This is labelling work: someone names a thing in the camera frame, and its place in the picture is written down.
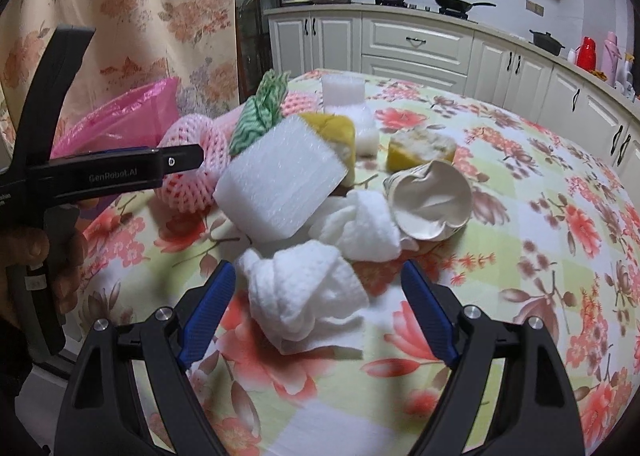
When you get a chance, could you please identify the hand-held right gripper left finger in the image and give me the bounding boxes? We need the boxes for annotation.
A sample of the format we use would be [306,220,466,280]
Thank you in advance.
[54,260,237,456]

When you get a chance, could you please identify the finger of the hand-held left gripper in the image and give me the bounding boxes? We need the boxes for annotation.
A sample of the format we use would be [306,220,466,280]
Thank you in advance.
[52,144,205,174]

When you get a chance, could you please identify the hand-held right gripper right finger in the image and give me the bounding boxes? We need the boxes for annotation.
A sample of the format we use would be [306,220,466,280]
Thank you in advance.
[400,258,586,456]

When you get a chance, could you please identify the pink lined waste bin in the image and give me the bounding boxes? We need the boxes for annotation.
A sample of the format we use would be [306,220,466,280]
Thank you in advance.
[50,77,181,159]

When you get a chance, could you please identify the white tissue wad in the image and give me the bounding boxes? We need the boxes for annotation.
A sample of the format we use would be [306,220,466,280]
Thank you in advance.
[235,240,371,356]
[307,188,420,261]

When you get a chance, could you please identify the white foam block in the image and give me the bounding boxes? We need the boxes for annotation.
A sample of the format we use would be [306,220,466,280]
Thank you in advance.
[214,113,351,240]

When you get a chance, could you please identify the crushed white paper cup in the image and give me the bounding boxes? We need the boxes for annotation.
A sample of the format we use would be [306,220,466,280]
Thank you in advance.
[382,160,473,241]

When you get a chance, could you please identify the translucent white foam sleeve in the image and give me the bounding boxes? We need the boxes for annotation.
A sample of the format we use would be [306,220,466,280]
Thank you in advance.
[320,74,366,109]

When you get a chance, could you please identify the white foam wrap piece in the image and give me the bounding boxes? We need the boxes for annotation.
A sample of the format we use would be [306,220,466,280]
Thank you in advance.
[325,103,379,157]

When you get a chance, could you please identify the person's left hand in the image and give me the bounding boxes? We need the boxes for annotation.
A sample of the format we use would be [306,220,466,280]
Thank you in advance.
[0,206,89,321]

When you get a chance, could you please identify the floral tablecloth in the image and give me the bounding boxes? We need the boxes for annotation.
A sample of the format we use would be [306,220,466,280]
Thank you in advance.
[65,68,640,456]

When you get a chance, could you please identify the dark wooden glass cabinet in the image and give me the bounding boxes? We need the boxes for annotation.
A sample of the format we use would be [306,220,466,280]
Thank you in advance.
[234,0,301,104]

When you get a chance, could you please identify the floral curtain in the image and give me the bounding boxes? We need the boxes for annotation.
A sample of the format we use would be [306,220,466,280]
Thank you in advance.
[0,0,238,171]

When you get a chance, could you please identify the white lower kitchen cabinets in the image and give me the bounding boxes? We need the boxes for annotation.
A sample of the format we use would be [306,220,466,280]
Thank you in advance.
[267,3,640,197]

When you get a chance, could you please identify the gas stove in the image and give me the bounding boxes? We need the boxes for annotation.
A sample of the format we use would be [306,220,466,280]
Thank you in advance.
[375,0,481,21]

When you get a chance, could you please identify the black lidded casserole pot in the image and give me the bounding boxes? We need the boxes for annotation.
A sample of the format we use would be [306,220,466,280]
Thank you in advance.
[529,29,566,56]

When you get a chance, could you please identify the red thermos flask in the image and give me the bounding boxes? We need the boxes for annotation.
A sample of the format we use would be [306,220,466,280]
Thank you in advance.
[575,36,598,70]

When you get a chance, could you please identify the black frying pan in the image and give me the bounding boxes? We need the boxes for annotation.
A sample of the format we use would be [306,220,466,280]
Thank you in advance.
[432,0,497,16]

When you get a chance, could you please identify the white plastic bottle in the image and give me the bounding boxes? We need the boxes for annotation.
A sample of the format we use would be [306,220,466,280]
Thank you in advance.
[617,53,638,96]

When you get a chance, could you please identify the pink thermos flask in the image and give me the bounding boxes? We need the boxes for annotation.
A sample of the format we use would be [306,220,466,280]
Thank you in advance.
[600,32,622,82]

